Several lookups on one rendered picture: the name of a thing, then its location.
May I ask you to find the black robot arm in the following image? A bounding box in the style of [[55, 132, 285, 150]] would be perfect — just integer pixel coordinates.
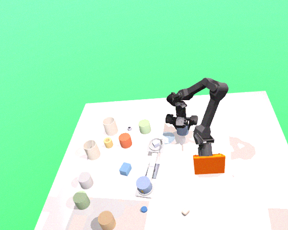
[[167, 77, 228, 157]]

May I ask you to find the olive green cup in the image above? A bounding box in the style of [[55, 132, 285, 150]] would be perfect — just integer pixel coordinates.
[[138, 119, 151, 134]]

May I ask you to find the blue block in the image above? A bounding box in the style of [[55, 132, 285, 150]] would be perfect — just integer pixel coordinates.
[[119, 162, 132, 176]]

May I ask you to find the pale green cylinder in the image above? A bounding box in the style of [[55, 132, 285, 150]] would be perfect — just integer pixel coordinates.
[[72, 191, 90, 210]]

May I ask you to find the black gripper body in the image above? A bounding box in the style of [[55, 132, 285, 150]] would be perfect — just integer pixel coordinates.
[[165, 111, 198, 125]]

